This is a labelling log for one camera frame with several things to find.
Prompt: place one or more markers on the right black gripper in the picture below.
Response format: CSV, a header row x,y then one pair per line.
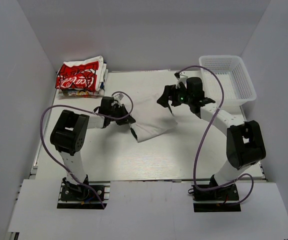
x,y
171,90

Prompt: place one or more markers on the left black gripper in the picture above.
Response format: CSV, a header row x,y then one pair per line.
x,y
127,120

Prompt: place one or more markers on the white green raglan t-shirt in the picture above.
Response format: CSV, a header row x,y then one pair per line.
x,y
151,119

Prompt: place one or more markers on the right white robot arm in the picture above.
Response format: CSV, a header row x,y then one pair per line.
x,y
244,141

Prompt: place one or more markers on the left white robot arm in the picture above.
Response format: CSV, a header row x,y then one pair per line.
x,y
68,135

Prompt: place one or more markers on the cartoon print folded t-shirt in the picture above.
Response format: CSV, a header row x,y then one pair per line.
x,y
80,93

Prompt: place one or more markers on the red white folded t-shirt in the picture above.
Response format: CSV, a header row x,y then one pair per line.
x,y
83,74

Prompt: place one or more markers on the white plastic mesh basket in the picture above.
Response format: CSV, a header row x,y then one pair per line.
x,y
237,87

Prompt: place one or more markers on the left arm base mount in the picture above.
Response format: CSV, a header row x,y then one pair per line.
x,y
78,197

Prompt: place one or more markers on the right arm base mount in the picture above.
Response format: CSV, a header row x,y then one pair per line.
x,y
216,201

